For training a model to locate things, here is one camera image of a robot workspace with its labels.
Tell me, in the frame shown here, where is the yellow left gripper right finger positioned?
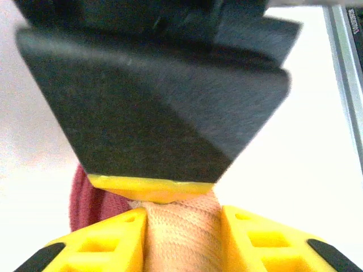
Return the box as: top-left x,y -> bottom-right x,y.
220,205 -> 363,272

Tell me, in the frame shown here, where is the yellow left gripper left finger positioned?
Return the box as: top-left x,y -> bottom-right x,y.
12,206 -> 149,272

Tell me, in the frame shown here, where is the beige red striped sock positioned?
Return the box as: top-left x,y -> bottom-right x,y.
69,165 -> 227,272

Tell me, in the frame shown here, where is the white table mat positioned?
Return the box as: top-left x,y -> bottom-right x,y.
0,0 -> 332,272

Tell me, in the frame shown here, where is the black part with white lettering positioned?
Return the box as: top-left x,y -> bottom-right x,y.
345,5 -> 363,33

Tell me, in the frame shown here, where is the aluminium side rail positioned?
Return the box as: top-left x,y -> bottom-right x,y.
322,5 -> 363,182

